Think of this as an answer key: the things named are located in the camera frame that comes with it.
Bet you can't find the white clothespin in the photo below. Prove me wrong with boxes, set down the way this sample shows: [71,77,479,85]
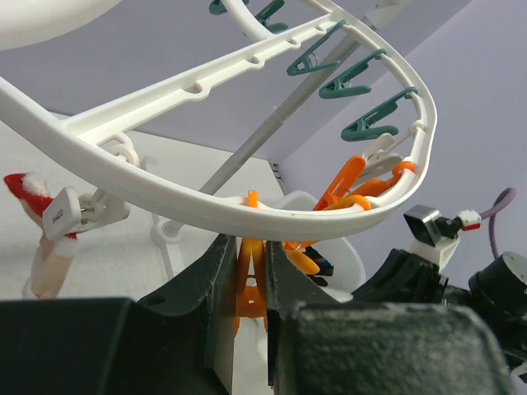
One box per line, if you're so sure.
[42,186,130,239]

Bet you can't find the white plastic basket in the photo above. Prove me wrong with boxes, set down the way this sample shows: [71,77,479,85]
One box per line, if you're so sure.
[273,191,366,302]

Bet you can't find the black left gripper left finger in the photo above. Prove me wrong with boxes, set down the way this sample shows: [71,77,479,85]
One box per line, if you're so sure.
[1,235,237,394]

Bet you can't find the white drying rack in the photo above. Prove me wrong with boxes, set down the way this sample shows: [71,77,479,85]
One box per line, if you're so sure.
[147,0,413,281]

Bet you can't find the black blue patterned sock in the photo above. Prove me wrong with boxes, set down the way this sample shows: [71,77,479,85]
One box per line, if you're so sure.
[304,247,334,287]

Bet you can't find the white round sock hanger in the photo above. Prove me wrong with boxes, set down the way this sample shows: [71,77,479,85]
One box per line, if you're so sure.
[1,1,437,241]

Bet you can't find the red santa sock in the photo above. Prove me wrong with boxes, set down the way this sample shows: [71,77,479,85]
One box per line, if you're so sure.
[3,172,78,300]

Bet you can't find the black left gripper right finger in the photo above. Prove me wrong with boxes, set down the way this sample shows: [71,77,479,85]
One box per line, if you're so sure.
[265,242,515,394]

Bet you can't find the orange clothespin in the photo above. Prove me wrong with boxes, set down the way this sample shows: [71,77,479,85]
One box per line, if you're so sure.
[234,189,268,334]

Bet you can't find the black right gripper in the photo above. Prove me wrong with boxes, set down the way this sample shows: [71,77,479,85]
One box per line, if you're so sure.
[352,249,448,304]

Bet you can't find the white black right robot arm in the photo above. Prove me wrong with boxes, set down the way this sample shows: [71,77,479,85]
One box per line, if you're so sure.
[352,249,526,380]

